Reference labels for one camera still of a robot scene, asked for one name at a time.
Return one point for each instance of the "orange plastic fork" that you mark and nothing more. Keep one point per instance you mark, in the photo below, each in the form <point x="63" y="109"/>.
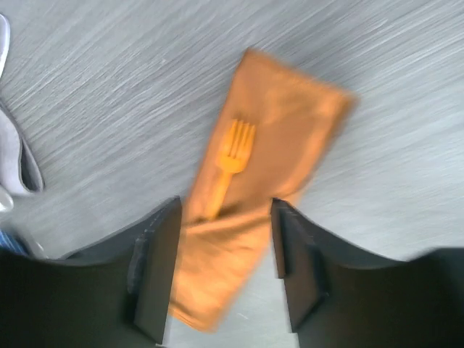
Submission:
<point x="232" y="159"/>

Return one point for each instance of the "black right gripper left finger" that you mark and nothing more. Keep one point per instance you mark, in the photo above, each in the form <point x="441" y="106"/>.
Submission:
<point x="113" y="293"/>

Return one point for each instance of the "orange satin napkin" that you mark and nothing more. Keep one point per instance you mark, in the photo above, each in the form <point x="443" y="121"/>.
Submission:
<point x="296" y="118"/>

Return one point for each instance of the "white cloth cap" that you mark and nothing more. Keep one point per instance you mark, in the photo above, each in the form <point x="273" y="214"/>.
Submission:
<point x="20" y="173"/>

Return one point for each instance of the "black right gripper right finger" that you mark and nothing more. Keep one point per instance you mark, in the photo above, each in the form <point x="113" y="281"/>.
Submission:
<point x="340" y="295"/>

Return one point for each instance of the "blue checkered cloth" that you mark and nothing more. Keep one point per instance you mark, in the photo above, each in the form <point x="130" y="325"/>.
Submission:
<point x="12" y="243"/>

